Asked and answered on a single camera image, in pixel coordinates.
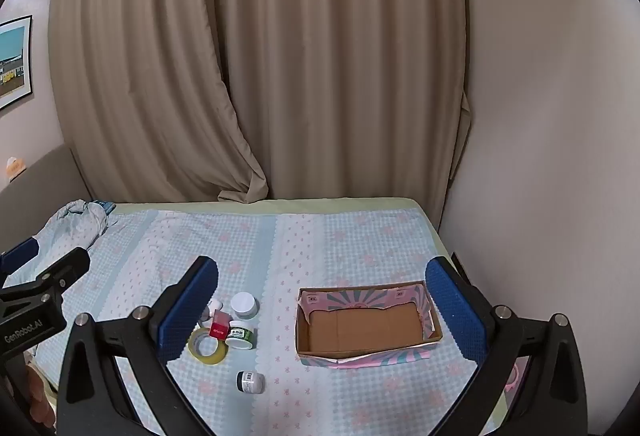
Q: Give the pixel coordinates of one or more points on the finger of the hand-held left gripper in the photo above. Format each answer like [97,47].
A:
[20,253]
[67,266]

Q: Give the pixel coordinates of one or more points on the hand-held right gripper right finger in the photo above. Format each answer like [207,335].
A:
[455,311]

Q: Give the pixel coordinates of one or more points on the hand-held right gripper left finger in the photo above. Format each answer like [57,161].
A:
[192,311]

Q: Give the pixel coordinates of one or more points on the white bottle with red cap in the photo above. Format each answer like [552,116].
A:
[216,305]

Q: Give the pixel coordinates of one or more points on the small red box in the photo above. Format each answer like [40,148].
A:
[219,328]

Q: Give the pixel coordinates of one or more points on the yellow tape roll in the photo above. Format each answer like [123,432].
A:
[192,345]

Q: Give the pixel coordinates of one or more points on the white lid jar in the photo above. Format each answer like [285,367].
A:
[243,303]

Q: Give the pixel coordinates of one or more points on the green label white jar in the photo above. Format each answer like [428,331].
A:
[240,336]

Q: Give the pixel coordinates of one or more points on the small black jar white label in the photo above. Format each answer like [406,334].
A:
[250,381]

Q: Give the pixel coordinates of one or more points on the patterned cardboard box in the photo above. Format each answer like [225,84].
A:
[360,326]

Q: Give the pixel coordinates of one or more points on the person's left hand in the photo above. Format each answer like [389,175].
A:
[37,396]

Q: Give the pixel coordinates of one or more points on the crumpled light blue cloth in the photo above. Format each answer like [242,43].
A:
[75,226]

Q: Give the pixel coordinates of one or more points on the grey padded headboard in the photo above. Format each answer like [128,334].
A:
[45,186]

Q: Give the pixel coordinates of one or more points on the light green bed sheet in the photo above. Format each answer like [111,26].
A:
[350,205]

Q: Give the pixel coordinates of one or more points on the beige curtain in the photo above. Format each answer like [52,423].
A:
[300,65]

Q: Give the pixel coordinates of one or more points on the small orange wall object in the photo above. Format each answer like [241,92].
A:
[15,168]

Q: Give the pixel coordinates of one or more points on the framed wall poster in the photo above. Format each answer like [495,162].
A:
[12,60]

